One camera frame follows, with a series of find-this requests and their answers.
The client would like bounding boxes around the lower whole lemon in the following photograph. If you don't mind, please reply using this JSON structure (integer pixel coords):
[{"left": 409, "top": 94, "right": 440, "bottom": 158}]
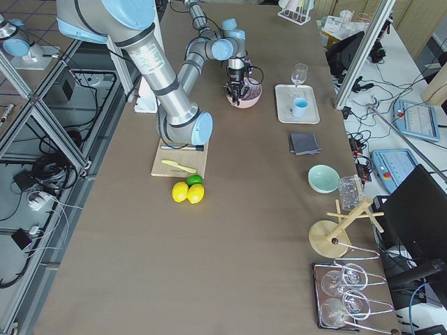
[{"left": 171, "top": 181, "right": 189, "bottom": 202}]

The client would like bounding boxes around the bamboo cutting board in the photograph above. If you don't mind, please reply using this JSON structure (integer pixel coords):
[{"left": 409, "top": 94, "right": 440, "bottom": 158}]
[{"left": 151, "top": 140, "right": 208, "bottom": 178}]

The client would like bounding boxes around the light blue cup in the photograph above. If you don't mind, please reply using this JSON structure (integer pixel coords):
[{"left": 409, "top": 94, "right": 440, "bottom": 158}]
[{"left": 292, "top": 97, "right": 309, "bottom": 118}]

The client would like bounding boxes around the black glass rack tray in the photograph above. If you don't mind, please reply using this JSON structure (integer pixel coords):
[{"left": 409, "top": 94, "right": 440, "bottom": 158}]
[{"left": 312, "top": 262, "right": 398, "bottom": 334}]

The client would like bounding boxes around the blue teach pendant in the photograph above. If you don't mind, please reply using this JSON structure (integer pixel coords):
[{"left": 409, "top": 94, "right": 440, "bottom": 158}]
[
  {"left": 393, "top": 99, "right": 441, "bottom": 142},
  {"left": 371, "top": 149, "right": 418, "bottom": 193}
]

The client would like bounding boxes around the whole lemon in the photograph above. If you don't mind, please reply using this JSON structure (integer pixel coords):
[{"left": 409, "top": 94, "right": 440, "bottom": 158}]
[
  {"left": 171, "top": 181, "right": 189, "bottom": 202},
  {"left": 187, "top": 184, "right": 205, "bottom": 204}
]

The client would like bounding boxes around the pink bowl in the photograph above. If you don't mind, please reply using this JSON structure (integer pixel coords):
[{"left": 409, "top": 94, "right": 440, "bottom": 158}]
[{"left": 226, "top": 77, "right": 263, "bottom": 109}]

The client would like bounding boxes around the clear ice cubes pile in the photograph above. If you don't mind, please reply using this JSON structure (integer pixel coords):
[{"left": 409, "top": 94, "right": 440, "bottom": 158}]
[{"left": 246, "top": 82, "right": 262, "bottom": 101}]

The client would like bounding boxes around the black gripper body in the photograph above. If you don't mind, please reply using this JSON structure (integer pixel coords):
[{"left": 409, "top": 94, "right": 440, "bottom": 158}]
[{"left": 224, "top": 66, "right": 250, "bottom": 93}]

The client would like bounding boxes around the blue teach pendant near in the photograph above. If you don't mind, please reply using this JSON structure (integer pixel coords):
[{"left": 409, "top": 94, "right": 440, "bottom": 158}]
[{"left": 371, "top": 149, "right": 418, "bottom": 193}]

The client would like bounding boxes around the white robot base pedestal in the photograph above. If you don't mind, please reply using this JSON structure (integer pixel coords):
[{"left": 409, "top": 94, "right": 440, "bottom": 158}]
[{"left": 133, "top": 20, "right": 165, "bottom": 114}]

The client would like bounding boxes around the clear wine glass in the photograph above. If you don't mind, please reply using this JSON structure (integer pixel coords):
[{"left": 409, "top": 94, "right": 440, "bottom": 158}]
[{"left": 290, "top": 63, "right": 308, "bottom": 99}]

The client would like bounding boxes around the blue teach pendant far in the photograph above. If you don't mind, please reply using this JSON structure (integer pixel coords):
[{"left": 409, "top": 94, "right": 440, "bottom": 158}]
[{"left": 393, "top": 99, "right": 441, "bottom": 142}]

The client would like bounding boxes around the mint green bowl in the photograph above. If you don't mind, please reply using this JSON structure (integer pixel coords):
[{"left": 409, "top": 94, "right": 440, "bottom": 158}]
[{"left": 308, "top": 165, "right": 340, "bottom": 194}]

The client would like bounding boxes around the black computer monitor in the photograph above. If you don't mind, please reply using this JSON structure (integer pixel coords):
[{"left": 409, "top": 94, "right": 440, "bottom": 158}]
[{"left": 373, "top": 165, "right": 446, "bottom": 262}]

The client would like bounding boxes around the green lime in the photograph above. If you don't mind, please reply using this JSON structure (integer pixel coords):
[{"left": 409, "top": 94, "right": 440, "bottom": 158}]
[{"left": 186, "top": 174, "right": 203, "bottom": 186}]

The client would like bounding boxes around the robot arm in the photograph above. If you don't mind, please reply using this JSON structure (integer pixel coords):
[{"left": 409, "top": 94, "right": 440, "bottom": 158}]
[
  {"left": 179, "top": 1, "right": 251, "bottom": 106},
  {"left": 57, "top": 0, "right": 213, "bottom": 145}
]

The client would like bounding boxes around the steel muddler black tip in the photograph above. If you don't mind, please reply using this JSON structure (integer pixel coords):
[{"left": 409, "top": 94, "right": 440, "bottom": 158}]
[{"left": 159, "top": 144, "right": 205, "bottom": 151}]

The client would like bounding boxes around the grey folded cloth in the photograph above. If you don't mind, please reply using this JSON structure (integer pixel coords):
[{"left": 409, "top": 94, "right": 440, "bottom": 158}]
[{"left": 289, "top": 133, "right": 321, "bottom": 156}]

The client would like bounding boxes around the cream rabbit tray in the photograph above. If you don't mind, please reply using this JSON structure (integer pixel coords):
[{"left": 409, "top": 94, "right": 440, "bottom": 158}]
[{"left": 274, "top": 84, "right": 321, "bottom": 125}]

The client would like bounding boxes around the upper whole lemon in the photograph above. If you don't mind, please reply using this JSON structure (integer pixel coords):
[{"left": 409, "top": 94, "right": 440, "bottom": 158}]
[{"left": 187, "top": 184, "right": 205, "bottom": 204}]

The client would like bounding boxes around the wooden cup tree stand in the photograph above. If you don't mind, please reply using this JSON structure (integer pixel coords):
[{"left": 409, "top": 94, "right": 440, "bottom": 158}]
[{"left": 308, "top": 198, "right": 385, "bottom": 259}]

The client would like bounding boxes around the yellow plastic knife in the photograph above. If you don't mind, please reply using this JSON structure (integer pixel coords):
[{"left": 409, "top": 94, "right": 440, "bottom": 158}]
[{"left": 161, "top": 159, "right": 197, "bottom": 174}]

